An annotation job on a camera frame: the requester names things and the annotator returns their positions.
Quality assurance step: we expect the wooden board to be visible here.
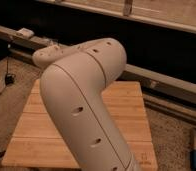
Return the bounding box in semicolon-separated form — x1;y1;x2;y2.
2;81;158;171

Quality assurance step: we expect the wooden post bracket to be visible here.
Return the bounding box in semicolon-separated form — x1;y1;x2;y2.
123;0;133;16

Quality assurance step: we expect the long wooden beam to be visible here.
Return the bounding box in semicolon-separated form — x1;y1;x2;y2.
0;26;196;104

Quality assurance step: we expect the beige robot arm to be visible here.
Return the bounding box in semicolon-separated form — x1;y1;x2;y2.
32;38;142;171

